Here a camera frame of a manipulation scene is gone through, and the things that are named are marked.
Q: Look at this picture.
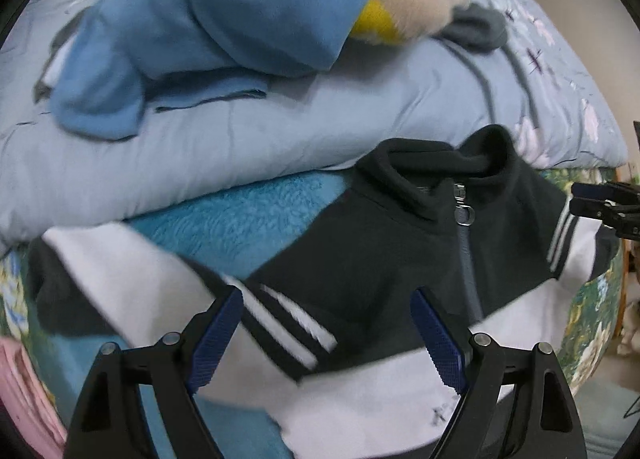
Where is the light blue fleece garment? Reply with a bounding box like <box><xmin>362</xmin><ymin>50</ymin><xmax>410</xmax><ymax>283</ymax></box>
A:
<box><xmin>49</xmin><ymin>0</ymin><xmax>368</xmax><ymax>140</ymax></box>

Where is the teal textured blanket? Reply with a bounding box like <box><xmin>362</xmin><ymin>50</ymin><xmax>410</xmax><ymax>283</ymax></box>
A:
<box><xmin>29</xmin><ymin>170</ymin><xmax>357</xmax><ymax>459</ymax></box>

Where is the dark grey garment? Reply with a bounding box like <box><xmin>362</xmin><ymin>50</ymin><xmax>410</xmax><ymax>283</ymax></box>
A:
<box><xmin>437</xmin><ymin>4</ymin><xmax>508</xmax><ymax>52</ymax></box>

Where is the pink striped cloth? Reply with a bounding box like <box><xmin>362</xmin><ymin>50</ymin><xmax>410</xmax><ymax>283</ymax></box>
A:
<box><xmin>1</xmin><ymin>337</ymin><xmax>67</xmax><ymax>458</ymax></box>

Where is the grey-blue floral duvet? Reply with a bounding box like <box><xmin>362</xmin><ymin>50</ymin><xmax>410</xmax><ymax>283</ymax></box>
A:
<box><xmin>1</xmin><ymin>0</ymin><xmax>628</xmax><ymax>250</ymax></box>

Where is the black and white zip jacket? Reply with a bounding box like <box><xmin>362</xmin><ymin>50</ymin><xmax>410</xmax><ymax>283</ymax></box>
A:
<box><xmin>28</xmin><ymin>125</ymin><xmax>620</xmax><ymax>458</ymax></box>

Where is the beige fluffy garment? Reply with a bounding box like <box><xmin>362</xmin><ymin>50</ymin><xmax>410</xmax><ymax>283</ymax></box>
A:
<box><xmin>373</xmin><ymin>0</ymin><xmax>471</xmax><ymax>44</ymax></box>

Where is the green floral bed sheet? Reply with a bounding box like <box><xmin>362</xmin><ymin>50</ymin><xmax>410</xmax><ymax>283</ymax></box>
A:
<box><xmin>1</xmin><ymin>172</ymin><xmax>624</xmax><ymax>410</ymax></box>

